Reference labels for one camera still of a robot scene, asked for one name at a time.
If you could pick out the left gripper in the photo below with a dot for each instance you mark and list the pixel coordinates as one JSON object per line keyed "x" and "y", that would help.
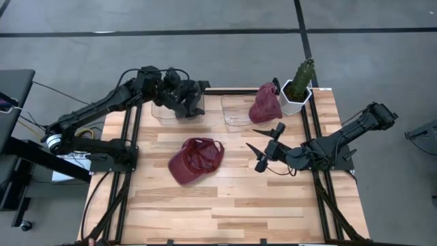
{"x": 170, "y": 94}

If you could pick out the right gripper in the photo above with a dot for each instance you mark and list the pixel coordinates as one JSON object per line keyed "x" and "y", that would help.
{"x": 276, "y": 150}

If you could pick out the black cap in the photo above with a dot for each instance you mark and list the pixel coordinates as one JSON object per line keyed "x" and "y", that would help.
{"x": 193, "y": 99}

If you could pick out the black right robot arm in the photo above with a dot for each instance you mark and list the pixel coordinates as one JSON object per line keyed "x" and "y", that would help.
{"x": 351, "y": 130}

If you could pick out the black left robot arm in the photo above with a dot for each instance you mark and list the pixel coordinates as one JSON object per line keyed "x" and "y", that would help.
{"x": 95, "y": 106}

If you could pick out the clear plastic bin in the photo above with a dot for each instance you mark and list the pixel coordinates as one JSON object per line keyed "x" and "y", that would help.
{"x": 235, "y": 116}
{"x": 160, "y": 114}

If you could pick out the white hexagonal plant pot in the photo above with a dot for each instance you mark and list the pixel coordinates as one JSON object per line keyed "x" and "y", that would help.
{"x": 290, "y": 107}

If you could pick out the black clamp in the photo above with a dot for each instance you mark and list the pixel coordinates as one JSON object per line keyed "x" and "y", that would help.
{"x": 274, "y": 82}

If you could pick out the green cactus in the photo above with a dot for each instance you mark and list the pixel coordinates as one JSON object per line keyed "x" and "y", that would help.
{"x": 302, "y": 80}

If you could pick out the white sticker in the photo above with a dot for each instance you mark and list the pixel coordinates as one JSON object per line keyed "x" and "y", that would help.
{"x": 326, "y": 89}

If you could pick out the white printed paper sheet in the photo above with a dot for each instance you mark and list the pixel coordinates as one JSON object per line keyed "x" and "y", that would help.
{"x": 73, "y": 160}

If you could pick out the grey stand leg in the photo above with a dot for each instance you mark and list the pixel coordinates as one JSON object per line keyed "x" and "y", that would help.
{"x": 426, "y": 131}

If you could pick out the person's hand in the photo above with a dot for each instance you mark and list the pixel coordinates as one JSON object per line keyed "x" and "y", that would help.
{"x": 91, "y": 242}

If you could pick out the black side desk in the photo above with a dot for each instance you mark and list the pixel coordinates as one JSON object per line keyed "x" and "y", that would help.
{"x": 13, "y": 85}

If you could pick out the small dark electronic device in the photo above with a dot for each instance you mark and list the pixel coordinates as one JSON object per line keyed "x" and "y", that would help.
{"x": 7, "y": 102}

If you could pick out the black caster wheel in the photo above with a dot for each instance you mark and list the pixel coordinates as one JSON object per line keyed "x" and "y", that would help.
{"x": 26, "y": 225}

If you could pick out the black aluminium table frame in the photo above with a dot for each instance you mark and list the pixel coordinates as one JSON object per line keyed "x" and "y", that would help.
{"x": 218, "y": 91}

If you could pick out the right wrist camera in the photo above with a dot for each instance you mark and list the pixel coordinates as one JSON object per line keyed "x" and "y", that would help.
{"x": 297, "y": 159}

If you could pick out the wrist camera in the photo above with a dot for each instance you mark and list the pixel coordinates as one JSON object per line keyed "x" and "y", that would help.
{"x": 149, "y": 78}
{"x": 297, "y": 159}

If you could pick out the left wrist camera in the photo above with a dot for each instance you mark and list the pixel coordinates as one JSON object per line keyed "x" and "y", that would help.
{"x": 149, "y": 78}

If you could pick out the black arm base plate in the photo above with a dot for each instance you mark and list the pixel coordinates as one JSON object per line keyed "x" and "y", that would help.
{"x": 102, "y": 165}
{"x": 343, "y": 164}

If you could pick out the black bracket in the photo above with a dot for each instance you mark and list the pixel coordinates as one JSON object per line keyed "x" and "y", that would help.
{"x": 263, "y": 242}
{"x": 170, "y": 243}

